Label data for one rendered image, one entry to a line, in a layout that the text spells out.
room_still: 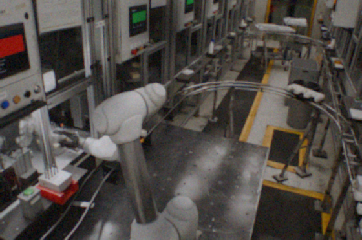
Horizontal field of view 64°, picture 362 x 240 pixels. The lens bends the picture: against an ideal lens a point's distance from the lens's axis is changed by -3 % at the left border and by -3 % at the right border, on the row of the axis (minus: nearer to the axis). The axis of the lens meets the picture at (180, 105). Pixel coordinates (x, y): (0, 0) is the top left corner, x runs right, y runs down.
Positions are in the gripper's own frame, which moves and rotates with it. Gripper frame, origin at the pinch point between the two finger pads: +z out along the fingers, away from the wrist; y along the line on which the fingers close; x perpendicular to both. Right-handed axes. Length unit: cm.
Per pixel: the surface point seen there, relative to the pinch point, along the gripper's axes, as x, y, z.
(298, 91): -185, -10, -137
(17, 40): 32, 67, -16
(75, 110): -24.8, 4.5, 6.5
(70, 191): 28.8, -8.0, -30.4
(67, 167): 13.1, -9.1, -15.9
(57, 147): 5.8, -3.9, -3.1
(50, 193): 37.6, -4.4, -26.1
